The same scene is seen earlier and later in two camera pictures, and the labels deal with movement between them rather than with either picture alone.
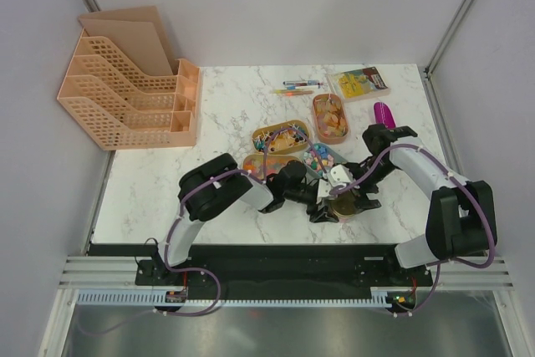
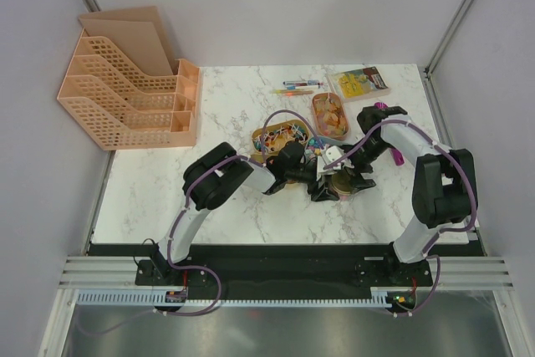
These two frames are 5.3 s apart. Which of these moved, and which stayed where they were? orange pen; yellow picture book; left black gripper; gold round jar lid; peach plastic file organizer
Moved: gold round jar lid; left black gripper
Stayed: peach plastic file organizer; orange pen; yellow picture book
